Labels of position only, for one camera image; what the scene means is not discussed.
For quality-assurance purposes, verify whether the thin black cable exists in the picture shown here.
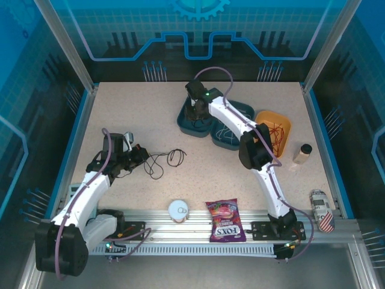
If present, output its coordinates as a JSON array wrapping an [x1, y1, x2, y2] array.
[[143, 149, 186, 181], [191, 117, 213, 129]]

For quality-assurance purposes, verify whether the thin white cable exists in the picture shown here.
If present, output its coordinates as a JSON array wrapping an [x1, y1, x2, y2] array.
[[217, 111, 252, 142]]

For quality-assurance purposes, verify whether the thin red cable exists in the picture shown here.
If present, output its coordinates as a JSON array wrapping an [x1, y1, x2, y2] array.
[[267, 123, 286, 157], [266, 122, 286, 157]]

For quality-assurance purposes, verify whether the teal plastic bin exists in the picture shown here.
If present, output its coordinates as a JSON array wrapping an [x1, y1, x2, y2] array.
[[210, 102, 256, 151], [176, 90, 219, 139]]

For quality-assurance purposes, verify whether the pale green calculator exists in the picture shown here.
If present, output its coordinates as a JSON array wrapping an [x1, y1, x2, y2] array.
[[68, 184, 99, 218]]

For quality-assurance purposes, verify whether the silver pull-tab tin can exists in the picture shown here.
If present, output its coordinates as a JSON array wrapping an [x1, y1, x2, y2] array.
[[167, 199, 190, 224]]

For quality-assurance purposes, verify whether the orange plastic bin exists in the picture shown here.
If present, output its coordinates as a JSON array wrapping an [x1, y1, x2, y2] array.
[[254, 110, 292, 159]]

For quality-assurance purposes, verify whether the black connector module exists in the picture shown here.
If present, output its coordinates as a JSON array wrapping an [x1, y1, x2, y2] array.
[[274, 242, 301, 263], [103, 240, 127, 263]]

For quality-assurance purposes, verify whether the purple Fox's candy bag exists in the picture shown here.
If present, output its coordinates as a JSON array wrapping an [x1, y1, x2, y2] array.
[[205, 197, 247, 243]]

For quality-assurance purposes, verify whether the spice bottle with black lid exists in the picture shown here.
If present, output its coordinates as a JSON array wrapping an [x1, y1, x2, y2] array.
[[292, 143, 313, 165]]

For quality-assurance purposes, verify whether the striped drink can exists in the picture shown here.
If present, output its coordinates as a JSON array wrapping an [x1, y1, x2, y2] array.
[[309, 188, 336, 234]]

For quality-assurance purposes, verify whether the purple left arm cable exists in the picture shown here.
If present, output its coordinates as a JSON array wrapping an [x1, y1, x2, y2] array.
[[55, 128, 152, 281]]

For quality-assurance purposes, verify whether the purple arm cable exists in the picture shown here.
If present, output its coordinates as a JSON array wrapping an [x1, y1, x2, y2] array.
[[55, 128, 152, 281], [194, 66, 314, 261]]

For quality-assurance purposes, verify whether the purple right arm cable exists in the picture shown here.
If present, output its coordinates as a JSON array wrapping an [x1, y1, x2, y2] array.
[[194, 66, 314, 261]]

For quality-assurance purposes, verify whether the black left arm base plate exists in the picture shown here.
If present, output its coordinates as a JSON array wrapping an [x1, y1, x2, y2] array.
[[120, 221, 147, 240]]

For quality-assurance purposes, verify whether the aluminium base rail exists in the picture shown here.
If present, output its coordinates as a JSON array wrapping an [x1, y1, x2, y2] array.
[[90, 208, 345, 243]]

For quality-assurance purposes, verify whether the white slotted cable duct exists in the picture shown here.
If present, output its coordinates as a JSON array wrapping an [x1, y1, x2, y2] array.
[[88, 242, 279, 257]]

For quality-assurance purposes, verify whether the aluminium frame post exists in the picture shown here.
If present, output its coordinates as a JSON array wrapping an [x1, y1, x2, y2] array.
[[302, 0, 364, 94], [32, 0, 100, 93]]

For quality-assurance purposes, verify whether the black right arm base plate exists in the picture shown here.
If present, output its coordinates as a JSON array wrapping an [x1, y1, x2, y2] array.
[[251, 220, 305, 241]]

